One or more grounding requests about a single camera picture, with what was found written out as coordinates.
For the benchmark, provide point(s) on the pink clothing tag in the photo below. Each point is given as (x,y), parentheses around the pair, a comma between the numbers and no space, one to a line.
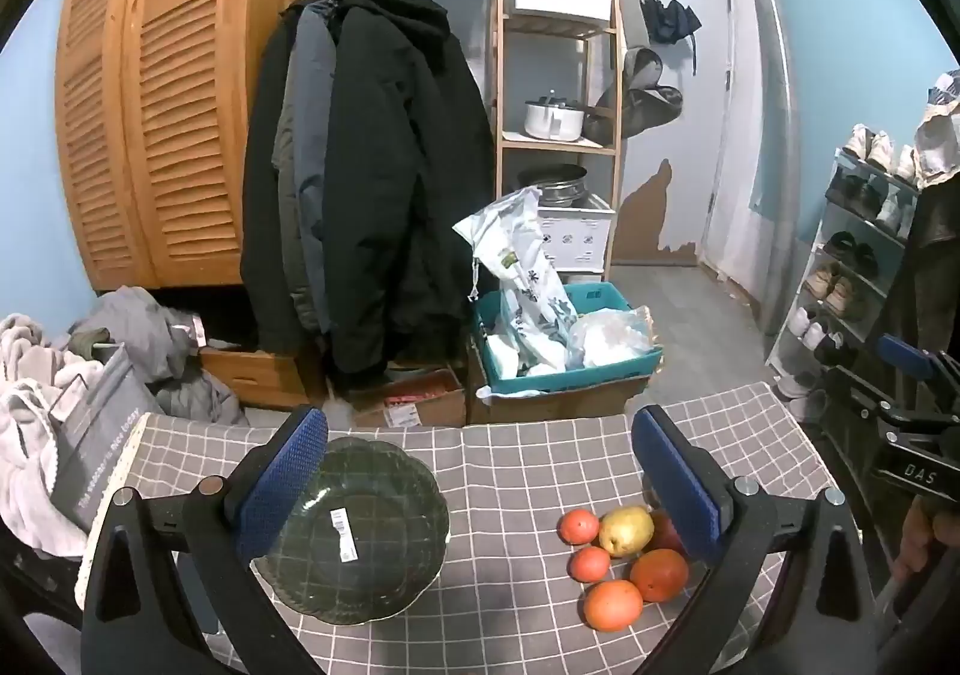
(199,331)

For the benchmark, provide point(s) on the clear plastic bag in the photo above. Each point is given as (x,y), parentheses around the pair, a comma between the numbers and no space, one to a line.
(611,337)

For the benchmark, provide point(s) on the dark green glass bowl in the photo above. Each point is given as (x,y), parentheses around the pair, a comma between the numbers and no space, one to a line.
(375,480)

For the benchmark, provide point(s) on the wooden shelf rack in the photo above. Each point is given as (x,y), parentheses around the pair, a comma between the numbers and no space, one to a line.
(555,146)

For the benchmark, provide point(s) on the white pot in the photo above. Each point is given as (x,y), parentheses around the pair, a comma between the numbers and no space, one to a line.
(553,118)

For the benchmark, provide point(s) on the wooden louvered wardrobe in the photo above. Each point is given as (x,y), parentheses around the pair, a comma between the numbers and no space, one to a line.
(172,120)

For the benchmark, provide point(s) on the white perforated basket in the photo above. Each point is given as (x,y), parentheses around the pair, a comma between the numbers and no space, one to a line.
(577,236)

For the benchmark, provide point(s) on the printed white plastic bag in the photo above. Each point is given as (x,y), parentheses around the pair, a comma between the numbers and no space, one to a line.
(517,255)

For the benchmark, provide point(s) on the grey-blue jacket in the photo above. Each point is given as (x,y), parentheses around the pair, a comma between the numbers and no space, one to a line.
(311,90)

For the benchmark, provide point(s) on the teal plastic crate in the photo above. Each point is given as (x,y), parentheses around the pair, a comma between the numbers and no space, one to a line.
(600,300)

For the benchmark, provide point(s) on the large black object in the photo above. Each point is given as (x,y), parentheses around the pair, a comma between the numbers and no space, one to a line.
(37,615)

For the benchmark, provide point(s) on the large cardboard box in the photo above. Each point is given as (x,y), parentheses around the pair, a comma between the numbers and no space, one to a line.
(555,406)

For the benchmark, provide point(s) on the grey checkered tablecloth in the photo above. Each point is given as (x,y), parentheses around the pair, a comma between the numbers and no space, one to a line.
(510,480)

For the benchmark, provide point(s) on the black hooded coat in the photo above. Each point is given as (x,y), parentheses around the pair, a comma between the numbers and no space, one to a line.
(405,157)

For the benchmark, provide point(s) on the olive green cloth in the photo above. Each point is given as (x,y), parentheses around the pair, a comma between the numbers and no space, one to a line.
(90,341)

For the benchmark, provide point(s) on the black jacket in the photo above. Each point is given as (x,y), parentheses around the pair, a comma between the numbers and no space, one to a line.
(262,195)

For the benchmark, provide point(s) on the person's right hand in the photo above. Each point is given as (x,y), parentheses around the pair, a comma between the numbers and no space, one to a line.
(926,540)

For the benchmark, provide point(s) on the silver insulated pipe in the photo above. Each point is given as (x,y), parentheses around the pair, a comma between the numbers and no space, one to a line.
(776,120)

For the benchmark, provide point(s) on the white shoe rack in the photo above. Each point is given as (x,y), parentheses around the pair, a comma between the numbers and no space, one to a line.
(825,225)

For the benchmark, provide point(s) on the white door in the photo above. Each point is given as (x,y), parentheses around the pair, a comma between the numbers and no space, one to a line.
(679,120)

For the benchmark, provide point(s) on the metal steamer pot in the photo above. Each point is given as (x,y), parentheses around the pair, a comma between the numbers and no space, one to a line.
(555,184)

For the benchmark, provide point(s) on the crumpled grey jacket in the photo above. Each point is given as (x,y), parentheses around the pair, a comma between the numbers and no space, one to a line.
(142,322)

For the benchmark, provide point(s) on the beige fleece robe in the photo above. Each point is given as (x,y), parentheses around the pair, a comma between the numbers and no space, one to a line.
(30,420)

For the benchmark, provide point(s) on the dark brown jacket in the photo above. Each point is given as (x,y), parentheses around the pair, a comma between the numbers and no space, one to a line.
(930,255)

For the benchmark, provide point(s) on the small tangerine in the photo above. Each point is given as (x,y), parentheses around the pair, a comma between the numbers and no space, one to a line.
(579,526)
(589,563)

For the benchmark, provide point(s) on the grey fabric storage bag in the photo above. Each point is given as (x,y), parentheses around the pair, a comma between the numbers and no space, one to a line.
(97,435)

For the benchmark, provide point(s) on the white lace cloth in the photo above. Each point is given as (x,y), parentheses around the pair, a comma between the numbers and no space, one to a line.
(937,135)

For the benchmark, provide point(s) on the olive green jacket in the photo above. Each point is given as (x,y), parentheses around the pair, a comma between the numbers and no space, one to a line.
(289,232)

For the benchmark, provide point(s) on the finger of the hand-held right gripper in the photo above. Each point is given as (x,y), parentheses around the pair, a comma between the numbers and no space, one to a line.
(904,354)
(862,396)

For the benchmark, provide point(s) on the orange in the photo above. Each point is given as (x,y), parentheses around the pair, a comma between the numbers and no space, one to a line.
(613,604)
(660,574)

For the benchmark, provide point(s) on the wooden drawer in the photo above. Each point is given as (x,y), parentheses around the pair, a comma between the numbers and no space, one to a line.
(255,375)

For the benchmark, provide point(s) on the yellow pear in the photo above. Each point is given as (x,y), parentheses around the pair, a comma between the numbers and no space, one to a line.
(626,531)

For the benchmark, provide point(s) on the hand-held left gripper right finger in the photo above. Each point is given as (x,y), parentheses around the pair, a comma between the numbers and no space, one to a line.
(675,487)

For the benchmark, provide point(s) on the small cardboard box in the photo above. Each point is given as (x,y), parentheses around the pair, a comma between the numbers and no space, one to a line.
(420,401)

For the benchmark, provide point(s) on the black folded umbrella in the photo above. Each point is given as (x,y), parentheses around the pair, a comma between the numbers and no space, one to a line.
(673,15)

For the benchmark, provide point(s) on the red apple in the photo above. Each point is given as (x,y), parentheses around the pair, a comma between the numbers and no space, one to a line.
(666,534)

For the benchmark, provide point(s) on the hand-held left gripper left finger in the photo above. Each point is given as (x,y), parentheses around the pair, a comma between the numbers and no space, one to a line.
(289,487)

